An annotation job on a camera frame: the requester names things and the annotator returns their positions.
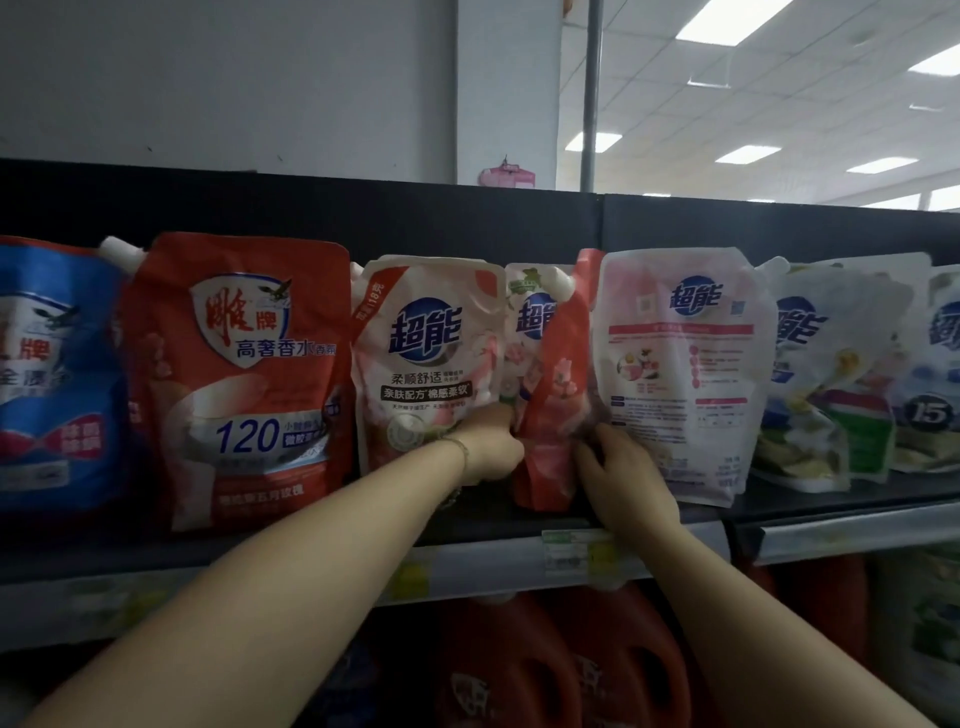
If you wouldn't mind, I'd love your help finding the dark metal shelf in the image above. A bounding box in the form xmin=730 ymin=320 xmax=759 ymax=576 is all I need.
xmin=0 ymin=157 xmax=960 ymax=728

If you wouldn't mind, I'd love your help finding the white Chaoneng detergent pouch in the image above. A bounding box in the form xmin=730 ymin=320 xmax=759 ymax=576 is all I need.
xmin=350 ymin=254 xmax=509 ymax=490

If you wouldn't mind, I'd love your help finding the grey vertical pole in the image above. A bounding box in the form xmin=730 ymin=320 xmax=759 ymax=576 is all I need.
xmin=579 ymin=0 xmax=606 ymax=195

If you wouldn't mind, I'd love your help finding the person's right forearm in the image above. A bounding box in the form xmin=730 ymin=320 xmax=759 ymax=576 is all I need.
xmin=622 ymin=513 xmax=939 ymax=728

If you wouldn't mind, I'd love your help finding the group of Chaoneng floral pouches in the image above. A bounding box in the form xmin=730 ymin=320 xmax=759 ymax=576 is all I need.
xmin=503 ymin=249 xmax=960 ymax=511

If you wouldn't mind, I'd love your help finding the pink bagged item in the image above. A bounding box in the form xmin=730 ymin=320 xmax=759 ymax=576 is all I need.
xmin=479 ymin=157 xmax=538 ymax=187

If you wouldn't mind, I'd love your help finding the person's right hand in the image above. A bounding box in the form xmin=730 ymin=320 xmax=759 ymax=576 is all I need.
xmin=573 ymin=423 xmax=684 ymax=543

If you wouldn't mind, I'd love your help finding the person's left forearm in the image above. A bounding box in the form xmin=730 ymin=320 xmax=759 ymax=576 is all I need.
xmin=22 ymin=442 xmax=470 ymax=728

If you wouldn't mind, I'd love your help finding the yellow price label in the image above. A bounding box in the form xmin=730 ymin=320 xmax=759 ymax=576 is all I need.
xmin=542 ymin=528 xmax=624 ymax=577
xmin=389 ymin=558 xmax=434 ymax=603

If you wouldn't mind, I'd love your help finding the thin chain bracelet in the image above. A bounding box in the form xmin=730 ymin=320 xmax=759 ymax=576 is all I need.
xmin=431 ymin=436 xmax=470 ymax=481

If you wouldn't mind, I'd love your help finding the person's left hand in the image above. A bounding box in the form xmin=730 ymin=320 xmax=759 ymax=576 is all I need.
xmin=442 ymin=402 xmax=526 ymax=485

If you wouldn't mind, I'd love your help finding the blue Diao detergent pouch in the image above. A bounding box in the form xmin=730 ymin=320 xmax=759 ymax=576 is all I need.
xmin=0 ymin=236 xmax=130 ymax=517

